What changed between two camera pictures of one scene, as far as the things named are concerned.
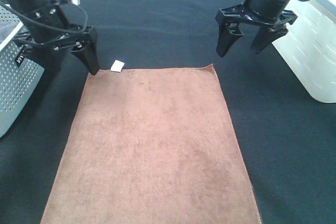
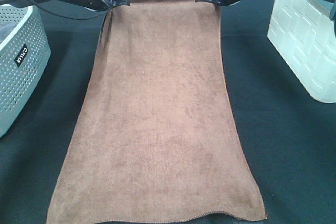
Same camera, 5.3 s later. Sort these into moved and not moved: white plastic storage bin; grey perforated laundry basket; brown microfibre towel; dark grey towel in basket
Moved: brown microfibre towel
Not moved: white plastic storage bin; dark grey towel in basket; grey perforated laundry basket
